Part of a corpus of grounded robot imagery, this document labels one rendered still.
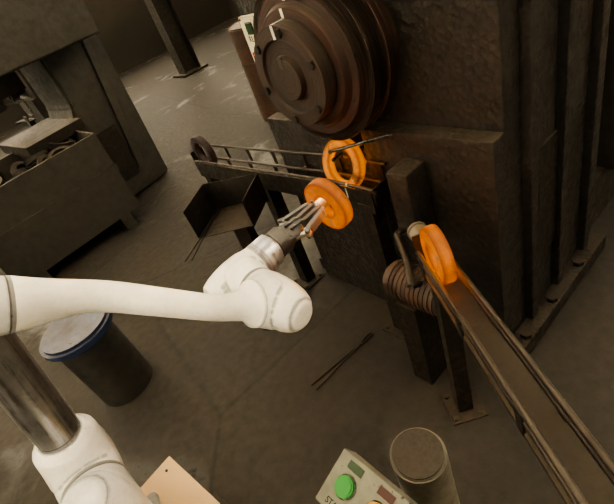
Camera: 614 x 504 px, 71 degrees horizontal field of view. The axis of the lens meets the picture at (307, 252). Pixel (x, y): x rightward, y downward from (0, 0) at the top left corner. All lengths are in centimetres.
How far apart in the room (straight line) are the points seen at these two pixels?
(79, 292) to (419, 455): 75
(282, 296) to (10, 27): 305
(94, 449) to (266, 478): 67
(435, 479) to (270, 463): 85
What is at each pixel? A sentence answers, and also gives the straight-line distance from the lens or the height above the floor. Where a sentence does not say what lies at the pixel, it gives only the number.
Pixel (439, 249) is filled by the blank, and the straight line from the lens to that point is 105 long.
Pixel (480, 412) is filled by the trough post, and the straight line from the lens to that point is 165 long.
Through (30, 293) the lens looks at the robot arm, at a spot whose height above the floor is 111.
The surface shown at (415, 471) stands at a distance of 102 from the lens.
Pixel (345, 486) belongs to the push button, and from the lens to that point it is 93.
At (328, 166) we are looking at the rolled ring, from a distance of 157.
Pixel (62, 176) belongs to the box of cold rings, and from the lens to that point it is 349.
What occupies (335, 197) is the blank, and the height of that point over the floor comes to 87.
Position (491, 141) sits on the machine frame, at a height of 87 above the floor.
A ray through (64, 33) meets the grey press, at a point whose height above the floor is 134.
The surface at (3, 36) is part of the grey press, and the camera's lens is 363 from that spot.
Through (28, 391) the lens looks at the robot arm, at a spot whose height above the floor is 86.
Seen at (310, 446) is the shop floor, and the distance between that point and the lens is 171.
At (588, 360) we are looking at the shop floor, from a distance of 181.
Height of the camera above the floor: 144
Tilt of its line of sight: 36 degrees down
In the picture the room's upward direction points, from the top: 22 degrees counter-clockwise
